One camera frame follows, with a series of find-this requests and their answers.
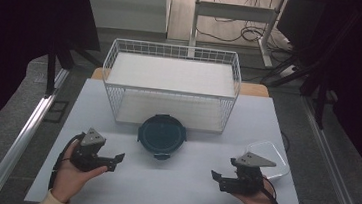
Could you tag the wooden table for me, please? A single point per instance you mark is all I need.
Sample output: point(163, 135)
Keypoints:
point(254, 89)

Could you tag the white cabinet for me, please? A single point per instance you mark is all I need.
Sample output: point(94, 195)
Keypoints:
point(124, 6)

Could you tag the round dark blue lidded container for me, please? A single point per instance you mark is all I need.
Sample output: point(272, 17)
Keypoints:
point(161, 136)

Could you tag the black stand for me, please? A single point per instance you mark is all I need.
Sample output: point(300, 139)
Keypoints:
point(320, 95)
point(51, 69)

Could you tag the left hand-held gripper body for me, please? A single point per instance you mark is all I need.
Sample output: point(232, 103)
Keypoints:
point(88, 155)

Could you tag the metal rail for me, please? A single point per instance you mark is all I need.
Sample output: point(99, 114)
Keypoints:
point(336, 170)
point(17, 146)

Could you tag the person's left hand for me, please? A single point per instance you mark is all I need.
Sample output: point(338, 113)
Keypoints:
point(67, 178)

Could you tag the black square floor frame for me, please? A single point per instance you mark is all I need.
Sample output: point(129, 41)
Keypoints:
point(57, 111)

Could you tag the white desk frame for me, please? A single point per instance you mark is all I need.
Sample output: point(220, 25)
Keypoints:
point(234, 11)

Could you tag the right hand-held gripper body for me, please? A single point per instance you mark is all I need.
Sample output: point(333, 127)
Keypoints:
point(245, 182)

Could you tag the clear rectangular lidded container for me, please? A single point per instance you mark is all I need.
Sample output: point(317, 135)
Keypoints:
point(276, 156)

